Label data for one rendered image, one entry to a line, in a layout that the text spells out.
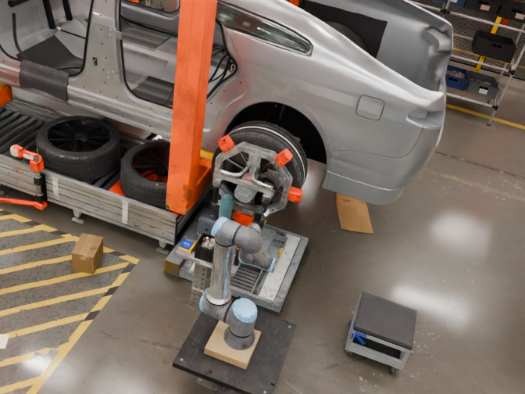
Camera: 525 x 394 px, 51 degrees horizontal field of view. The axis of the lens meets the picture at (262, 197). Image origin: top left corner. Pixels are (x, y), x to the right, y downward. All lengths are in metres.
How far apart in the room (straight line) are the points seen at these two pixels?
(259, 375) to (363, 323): 0.82
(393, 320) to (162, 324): 1.56
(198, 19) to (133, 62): 2.00
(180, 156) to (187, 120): 0.28
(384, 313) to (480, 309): 1.14
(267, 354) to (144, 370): 0.79
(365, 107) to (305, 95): 0.41
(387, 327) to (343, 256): 1.07
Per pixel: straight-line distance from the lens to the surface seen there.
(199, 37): 3.30
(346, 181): 4.03
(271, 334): 3.61
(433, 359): 4.28
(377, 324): 3.83
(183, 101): 3.50
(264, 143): 3.71
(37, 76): 4.80
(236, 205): 3.96
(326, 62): 3.70
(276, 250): 4.38
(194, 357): 3.44
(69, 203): 4.62
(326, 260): 4.64
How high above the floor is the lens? 3.07
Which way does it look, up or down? 37 degrees down
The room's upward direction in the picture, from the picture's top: 12 degrees clockwise
